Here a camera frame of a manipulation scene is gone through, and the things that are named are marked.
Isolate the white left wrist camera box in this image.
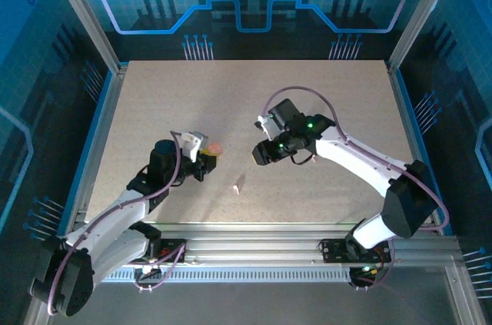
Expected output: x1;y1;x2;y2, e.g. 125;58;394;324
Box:
180;131;210;160

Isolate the aluminium side rail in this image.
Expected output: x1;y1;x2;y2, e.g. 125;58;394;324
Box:
386;63;443;234
72;65;130;228

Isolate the aluminium mounting rail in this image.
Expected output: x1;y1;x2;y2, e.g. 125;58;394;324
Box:
49;223;462;269

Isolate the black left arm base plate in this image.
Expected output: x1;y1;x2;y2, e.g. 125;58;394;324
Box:
130;238;188;264

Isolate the coloured wire connector bundle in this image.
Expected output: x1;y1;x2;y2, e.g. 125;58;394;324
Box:
348;263;381;290
138;259;162;277

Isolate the slotted grey cable duct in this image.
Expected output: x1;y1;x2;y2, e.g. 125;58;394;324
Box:
102;267;353;282

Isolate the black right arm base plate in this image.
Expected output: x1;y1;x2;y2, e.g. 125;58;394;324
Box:
321;237;392;264

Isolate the aluminium frame post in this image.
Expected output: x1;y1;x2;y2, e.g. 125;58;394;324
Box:
386;0;463;73
42;0;128;75

